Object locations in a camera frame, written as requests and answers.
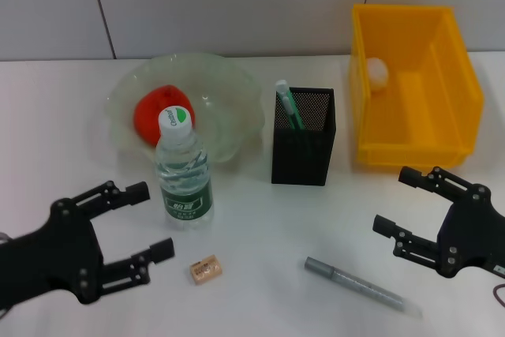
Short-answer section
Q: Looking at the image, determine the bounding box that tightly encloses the white paper ball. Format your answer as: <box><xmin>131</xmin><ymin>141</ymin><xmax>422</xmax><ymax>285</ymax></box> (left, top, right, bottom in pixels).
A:
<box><xmin>364</xmin><ymin>57</ymin><xmax>390</xmax><ymax>94</ymax></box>

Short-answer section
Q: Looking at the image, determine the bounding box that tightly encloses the small beige eraser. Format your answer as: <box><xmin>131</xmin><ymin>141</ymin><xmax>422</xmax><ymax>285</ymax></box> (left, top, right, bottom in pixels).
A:
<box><xmin>189</xmin><ymin>254</ymin><xmax>224</xmax><ymax>286</ymax></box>

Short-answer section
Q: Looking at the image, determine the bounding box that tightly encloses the mint green pen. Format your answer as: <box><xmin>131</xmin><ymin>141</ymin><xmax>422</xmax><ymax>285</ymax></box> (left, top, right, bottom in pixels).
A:
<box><xmin>275</xmin><ymin>79</ymin><xmax>306</xmax><ymax>131</ymax></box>

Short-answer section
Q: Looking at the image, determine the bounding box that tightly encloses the green glass fruit plate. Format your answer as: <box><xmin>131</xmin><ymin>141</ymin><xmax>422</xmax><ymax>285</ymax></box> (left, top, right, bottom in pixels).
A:
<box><xmin>103</xmin><ymin>52</ymin><xmax>266</xmax><ymax>165</ymax></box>

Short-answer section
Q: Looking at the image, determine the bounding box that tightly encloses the yellow plastic bin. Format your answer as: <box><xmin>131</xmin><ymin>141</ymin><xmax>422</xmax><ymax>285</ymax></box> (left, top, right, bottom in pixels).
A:
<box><xmin>348</xmin><ymin>3</ymin><xmax>485</xmax><ymax>169</ymax></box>

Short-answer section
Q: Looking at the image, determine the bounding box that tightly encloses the silver marker pen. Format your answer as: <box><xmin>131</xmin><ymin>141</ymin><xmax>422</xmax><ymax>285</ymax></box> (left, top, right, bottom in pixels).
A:
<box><xmin>304</xmin><ymin>256</ymin><xmax>424</xmax><ymax>319</ymax></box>

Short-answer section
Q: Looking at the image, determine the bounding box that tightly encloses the clear green-label water bottle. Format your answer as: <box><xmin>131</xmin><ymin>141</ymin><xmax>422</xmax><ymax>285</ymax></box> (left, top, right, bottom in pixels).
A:
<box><xmin>155</xmin><ymin>104</ymin><xmax>215</xmax><ymax>232</ymax></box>

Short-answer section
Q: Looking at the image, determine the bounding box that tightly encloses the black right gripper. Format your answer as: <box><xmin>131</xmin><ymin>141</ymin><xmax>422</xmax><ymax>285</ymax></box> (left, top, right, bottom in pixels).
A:
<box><xmin>372</xmin><ymin>166</ymin><xmax>505</xmax><ymax>279</ymax></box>

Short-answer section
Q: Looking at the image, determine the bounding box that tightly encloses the orange fruit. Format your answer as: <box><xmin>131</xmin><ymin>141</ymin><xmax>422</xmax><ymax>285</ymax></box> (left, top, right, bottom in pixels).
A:
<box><xmin>133</xmin><ymin>84</ymin><xmax>196</xmax><ymax>148</ymax></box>

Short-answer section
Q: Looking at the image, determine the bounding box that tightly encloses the black mesh pen holder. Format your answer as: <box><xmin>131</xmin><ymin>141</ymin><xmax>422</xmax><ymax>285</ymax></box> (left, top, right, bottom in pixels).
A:
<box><xmin>271</xmin><ymin>87</ymin><xmax>338</xmax><ymax>187</ymax></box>

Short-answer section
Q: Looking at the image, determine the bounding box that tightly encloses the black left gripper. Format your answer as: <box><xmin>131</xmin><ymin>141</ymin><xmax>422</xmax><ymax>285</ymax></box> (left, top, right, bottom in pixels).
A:
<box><xmin>0</xmin><ymin>181</ymin><xmax>176</xmax><ymax>305</ymax></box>

